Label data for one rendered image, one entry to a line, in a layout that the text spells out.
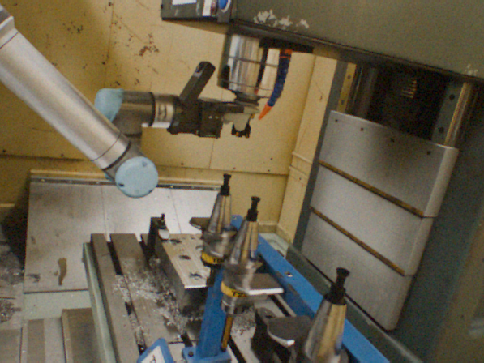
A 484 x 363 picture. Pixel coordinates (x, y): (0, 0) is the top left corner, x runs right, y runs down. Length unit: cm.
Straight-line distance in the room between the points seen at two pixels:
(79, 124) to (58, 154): 125
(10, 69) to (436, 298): 104
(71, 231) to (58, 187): 25
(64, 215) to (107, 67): 64
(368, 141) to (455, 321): 52
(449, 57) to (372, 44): 19
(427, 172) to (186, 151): 127
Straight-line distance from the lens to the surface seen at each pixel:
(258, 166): 229
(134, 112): 91
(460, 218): 116
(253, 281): 65
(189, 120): 98
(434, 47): 90
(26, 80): 76
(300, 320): 60
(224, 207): 75
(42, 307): 163
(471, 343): 135
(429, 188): 115
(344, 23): 77
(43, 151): 202
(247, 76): 97
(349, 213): 137
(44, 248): 181
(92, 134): 78
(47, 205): 196
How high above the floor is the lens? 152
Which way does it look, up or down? 15 degrees down
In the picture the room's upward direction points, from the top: 11 degrees clockwise
